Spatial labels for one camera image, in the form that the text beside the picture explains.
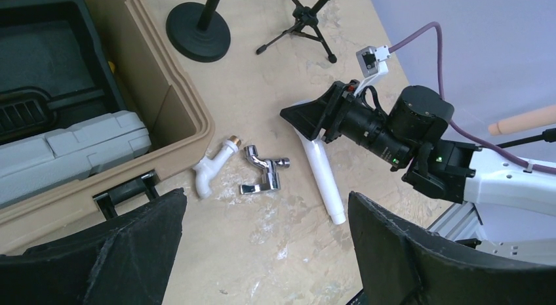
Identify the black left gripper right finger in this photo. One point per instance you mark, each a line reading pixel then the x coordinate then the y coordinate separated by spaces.
pixel 402 263

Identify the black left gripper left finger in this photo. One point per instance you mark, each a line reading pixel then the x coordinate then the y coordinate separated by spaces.
pixel 124 260

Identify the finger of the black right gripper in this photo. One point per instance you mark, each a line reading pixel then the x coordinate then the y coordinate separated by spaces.
pixel 311 117

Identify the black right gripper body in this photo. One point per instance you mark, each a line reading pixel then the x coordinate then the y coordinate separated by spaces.
pixel 362 120

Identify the white microphone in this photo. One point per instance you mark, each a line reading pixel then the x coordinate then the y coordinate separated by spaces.
pixel 324 178

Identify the black tripod mic stand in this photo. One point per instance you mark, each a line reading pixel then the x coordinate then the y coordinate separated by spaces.
pixel 306 26

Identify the black round-base mic stand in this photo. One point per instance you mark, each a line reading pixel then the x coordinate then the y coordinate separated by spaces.
pixel 198 31

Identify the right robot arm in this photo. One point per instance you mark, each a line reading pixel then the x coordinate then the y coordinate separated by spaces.
pixel 410 138

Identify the beige pink microphone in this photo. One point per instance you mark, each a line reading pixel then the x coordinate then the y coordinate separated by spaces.
pixel 530 120

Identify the right round-base mic stand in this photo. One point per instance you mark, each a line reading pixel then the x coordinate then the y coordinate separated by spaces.
pixel 548 135

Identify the chrome metal faucet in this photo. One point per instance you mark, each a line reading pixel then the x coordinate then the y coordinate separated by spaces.
pixel 270 180

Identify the white plastic faucet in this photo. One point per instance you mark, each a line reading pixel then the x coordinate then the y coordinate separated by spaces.
pixel 207 169

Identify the grey plastic tool case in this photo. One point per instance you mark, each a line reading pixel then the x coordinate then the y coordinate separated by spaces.
pixel 42 162

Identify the tan plastic storage case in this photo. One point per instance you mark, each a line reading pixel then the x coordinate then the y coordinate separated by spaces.
pixel 158 89

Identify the black inner tray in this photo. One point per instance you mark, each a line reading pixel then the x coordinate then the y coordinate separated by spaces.
pixel 54 72

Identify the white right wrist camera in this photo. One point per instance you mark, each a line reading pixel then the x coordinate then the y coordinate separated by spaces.
pixel 372 61

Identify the aluminium rail frame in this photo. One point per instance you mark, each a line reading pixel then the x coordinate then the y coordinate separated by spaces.
pixel 499 230

